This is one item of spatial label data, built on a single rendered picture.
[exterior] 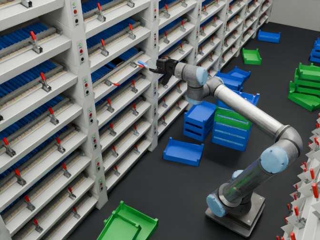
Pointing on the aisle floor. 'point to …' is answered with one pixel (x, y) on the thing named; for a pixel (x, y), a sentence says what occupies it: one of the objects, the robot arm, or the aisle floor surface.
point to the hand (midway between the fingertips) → (146, 65)
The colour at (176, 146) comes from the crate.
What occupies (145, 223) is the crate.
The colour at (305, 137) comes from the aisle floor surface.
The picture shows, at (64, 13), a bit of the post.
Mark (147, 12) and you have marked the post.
